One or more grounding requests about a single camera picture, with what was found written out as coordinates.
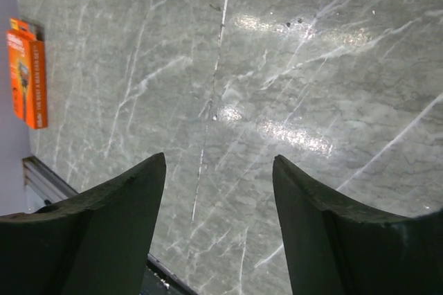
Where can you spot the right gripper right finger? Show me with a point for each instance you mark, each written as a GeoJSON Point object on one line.
{"type": "Point", "coordinates": [336, 245]}

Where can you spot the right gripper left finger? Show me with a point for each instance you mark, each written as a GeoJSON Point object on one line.
{"type": "Point", "coordinates": [96, 242]}

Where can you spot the hidden orange razor box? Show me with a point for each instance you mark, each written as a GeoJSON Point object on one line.
{"type": "Point", "coordinates": [27, 64]}

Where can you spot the aluminium rail frame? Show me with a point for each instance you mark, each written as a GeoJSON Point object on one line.
{"type": "Point", "coordinates": [42, 186]}

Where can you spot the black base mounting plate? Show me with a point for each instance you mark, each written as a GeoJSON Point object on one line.
{"type": "Point", "coordinates": [159, 280]}

